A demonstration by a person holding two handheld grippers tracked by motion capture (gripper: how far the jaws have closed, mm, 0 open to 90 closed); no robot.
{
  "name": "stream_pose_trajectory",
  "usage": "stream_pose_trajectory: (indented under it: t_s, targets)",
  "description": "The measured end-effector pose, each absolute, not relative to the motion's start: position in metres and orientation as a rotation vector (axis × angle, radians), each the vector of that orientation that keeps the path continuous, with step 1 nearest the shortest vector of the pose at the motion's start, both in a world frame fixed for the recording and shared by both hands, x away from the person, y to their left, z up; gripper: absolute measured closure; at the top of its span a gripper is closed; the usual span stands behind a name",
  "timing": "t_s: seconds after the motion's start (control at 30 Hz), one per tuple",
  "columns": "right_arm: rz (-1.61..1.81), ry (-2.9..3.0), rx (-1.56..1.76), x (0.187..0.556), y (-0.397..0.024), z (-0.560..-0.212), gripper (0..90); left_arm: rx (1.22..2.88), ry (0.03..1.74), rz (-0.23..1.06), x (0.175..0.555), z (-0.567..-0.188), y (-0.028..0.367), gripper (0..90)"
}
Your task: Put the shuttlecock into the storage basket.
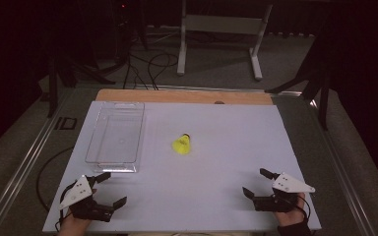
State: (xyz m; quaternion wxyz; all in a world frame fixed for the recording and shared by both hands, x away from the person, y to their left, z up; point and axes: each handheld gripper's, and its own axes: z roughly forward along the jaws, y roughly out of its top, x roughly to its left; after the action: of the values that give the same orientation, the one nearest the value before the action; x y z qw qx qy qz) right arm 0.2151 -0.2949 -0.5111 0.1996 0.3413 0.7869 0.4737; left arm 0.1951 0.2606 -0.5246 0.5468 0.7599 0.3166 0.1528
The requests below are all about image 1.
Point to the black wrist sleeve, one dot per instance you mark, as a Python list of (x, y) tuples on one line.
[(294, 230)]

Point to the person's right hand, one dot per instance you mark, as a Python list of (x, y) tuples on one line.
[(290, 218)]

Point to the black tripod stand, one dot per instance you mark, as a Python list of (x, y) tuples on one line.
[(78, 70)]

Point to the white metal stand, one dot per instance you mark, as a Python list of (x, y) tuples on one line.
[(221, 24)]

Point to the white table board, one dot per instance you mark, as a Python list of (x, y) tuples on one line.
[(210, 183)]

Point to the person's left hand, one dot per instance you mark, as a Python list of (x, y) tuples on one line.
[(74, 226)]

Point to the black stand with angled legs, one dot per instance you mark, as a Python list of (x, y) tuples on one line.
[(320, 82)]

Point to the yellow shuttlecock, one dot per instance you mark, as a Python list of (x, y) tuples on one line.
[(181, 145)]

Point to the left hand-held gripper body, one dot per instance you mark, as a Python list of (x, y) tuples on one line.
[(78, 191)]

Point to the clear plastic container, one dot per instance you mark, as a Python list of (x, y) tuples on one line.
[(116, 137)]

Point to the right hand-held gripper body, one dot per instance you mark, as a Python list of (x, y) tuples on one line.
[(290, 187)]

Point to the metal floor rail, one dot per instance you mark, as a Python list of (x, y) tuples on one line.
[(344, 170), (23, 164)]

